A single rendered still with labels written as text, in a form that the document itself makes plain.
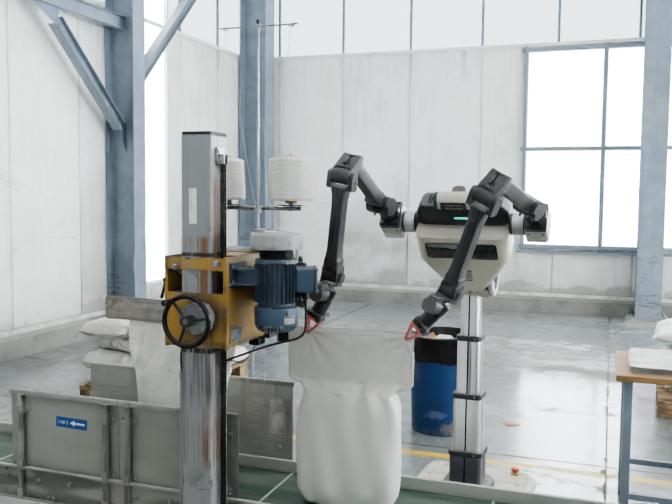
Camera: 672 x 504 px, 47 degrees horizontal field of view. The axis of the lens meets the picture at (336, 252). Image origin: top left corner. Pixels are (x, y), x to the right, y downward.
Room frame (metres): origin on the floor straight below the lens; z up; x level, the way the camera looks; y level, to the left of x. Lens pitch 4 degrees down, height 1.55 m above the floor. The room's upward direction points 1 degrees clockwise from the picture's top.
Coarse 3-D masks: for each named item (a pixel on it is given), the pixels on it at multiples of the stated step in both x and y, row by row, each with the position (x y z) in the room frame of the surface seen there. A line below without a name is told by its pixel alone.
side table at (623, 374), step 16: (624, 352) 4.00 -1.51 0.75; (624, 368) 3.62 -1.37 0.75; (624, 384) 3.49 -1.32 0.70; (656, 384) 3.43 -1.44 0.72; (624, 400) 3.49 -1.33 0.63; (624, 416) 3.49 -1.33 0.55; (624, 432) 3.49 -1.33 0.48; (624, 448) 3.49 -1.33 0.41; (624, 464) 3.49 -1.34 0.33; (640, 464) 3.95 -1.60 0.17; (656, 464) 3.93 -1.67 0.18; (624, 480) 3.49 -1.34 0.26; (624, 496) 3.49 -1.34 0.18; (640, 496) 3.47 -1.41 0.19; (656, 496) 3.46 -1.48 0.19
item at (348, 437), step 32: (320, 352) 2.94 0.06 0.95; (352, 352) 2.89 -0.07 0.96; (384, 352) 2.86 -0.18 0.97; (320, 384) 2.91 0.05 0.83; (352, 384) 2.88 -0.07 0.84; (384, 384) 2.86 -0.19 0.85; (320, 416) 2.86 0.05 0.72; (352, 416) 2.81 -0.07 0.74; (384, 416) 2.79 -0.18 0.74; (320, 448) 2.85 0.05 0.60; (352, 448) 2.80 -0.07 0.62; (384, 448) 2.78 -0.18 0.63; (320, 480) 2.85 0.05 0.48; (352, 480) 2.80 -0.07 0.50; (384, 480) 2.78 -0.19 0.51
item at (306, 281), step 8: (296, 272) 2.62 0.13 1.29; (304, 272) 2.62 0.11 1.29; (312, 272) 2.63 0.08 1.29; (296, 280) 2.62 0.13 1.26; (304, 280) 2.62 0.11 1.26; (312, 280) 2.63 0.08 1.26; (296, 288) 2.62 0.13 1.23; (304, 288) 2.62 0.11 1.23; (312, 288) 2.63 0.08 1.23; (304, 296) 2.66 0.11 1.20
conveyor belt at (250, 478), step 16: (0, 432) 3.71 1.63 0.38; (0, 448) 3.48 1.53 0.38; (240, 480) 3.11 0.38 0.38; (256, 480) 3.11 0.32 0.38; (272, 480) 3.11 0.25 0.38; (288, 480) 3.11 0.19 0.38; (240, 496) 2.94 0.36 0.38; (256, 496) 2.94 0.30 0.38; (272, 496) 2.94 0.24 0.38; (288, 496) 2.94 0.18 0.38; (400, 496) 2.96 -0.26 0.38; (416, 496) 2.96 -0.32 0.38; (432, 496) 2.96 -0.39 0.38; (448, 496) 2.96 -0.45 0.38
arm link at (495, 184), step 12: (492, 168) 2.66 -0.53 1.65; (492, 180) 2.63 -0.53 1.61; (504, 180) 2.62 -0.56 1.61; (480, 192) 2.62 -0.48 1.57; (492, 192) 2.61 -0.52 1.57; (504, 192) 2.67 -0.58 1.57; (516, 192) 2.75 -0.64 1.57; (516, 204) 2.83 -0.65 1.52; (528, 204) 2.87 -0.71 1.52; (540, 204) 2.90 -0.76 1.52; (540, 216) 2.94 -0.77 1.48
